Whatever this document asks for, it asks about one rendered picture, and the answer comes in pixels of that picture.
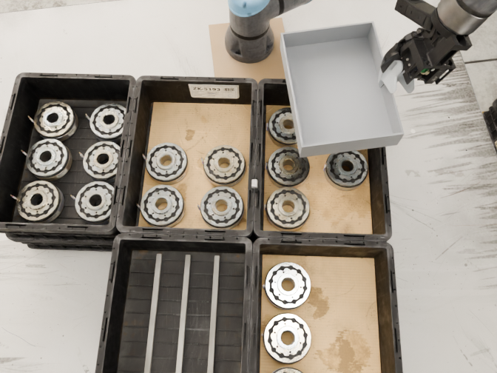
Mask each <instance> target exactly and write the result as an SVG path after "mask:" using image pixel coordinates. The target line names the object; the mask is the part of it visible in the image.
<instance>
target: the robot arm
mask: <svg viewBox="0 0 497 373"><path fill-rule="evenodd" d="M311 1H312V0H228V5H229V27H228V29H227V31H226V34H225V47H226V51H227V52H228V54H229V55H230V56H231V57H232V58H233V59H235V60H237V61H239V62H242V63H247V64H253V63H257V62H260V61H262V60H264V59H265V58H267V57H268V56H269V55H270V54H271V52H272V50H273V48H274V34H273V32H272V29H271V26H270V20H271V19H273V18H275V17H277V16H280V15H282V14H283V13H287V12H288V11H290V10H293V9H295V8H297V7H299V6H301V5H304V4H308V3H309V2H311ZM394 10H396V11H397V12H399V13H401V14H402V15H403V16H405V17H407V18H408V19H410V20H411V21H413V22H415V23H416V24H418V25H419V26H421V27H419V28H417V30H416V31H412V32H411V33H408V34H407V35H406V36H404V37H403V38H402V39H401V40H399V42H396V43H395V44H394V46H393V47H392V48H390V49H389V51H387V52H386V54H385V56H384V58H383V59H382V63H381V66H380V67H381V68H380V71H379V77H378V84H379V87H382V86H383V85H385V86H386V87H387V88H388V90H389V92H390V93H395V92H396V88H397V82H398V81H399V83H400V84H401V85H402V86H403V87H404V89H405V90H406V92H407V93H412V92H413V91H414V89H415V78H417V81H424V83H425V84H432V83H433V82H436V84H438V83H440V82H441V81H442V80H443V79H444V78H445V77H446V76H448V75H449V74H450V73H451V72H452V71H453V70H455V69H456V65H455V64H454V61H453V59H452V57H453V56H454V55H455V54H456V53H457V52H458V51H460V50H463V51H467V50H469V49H470V48H471V47H472V46H473V45H472V43H471V41H470V38H469V35H470V34H471V33H473V32H474V31H475V30H477V29H478V28H479V27H480V26H481V25H482V24H483V23H484V22H485V21H486V20H487V19H488V18H489V17H490V16H491V15H492V14H493V13H494V12H495V11H497V0H441V1H440V2H439V3H438V6H437V7H434V6H433V5H431V4H429V3H427V2H426V1H423V0H397V2H396V6H395V8H394ZM447 70H449V71H448V72H447V73H446V74H445V75H444V76H442V77H441V78H440V76H441V75H442V74H443V73H445V72H446V71H447Z"/></svg>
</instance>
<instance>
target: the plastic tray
mask: <svg viewBox="0 0 497 373"><path fill-rule="evenodd" d="M280 52H281V56H282V60H283V68H284V72H285V79H286V84H287V88H288V96H289V101H290V105H291V113H292V117H293V122H294V129H295V133H296V138H297V146H298V150H299V154H300V158H303V157H309V156H315V155H326V154H332V153H338V152H349V151H355V150H361V149H372V148H377V147H389V146H394V145H397V144H398V143H399V142H400V140H401V139H402V137H403V135H404V130H403V128H402V122H401V120H400V117H399V112H398V109H397V105H396V101H395V98H394V95H393V93H390V92H389V90H388V88H387V87H386V86H385V85H383V86H382V87H379V84H378V77H379V71H380V68H381V67H380V66H381V63H382V59H383V58H384V57H383V54H382V49H381V47H380V43H379V39H378V35H377V32H376V28H375V24H374V22H373V21H368V22H362V23H356V24H345V25H339V26H333V27H321V28H315V29H309V30H298V31H292V32H286V33H281V34H280Z"/></svg>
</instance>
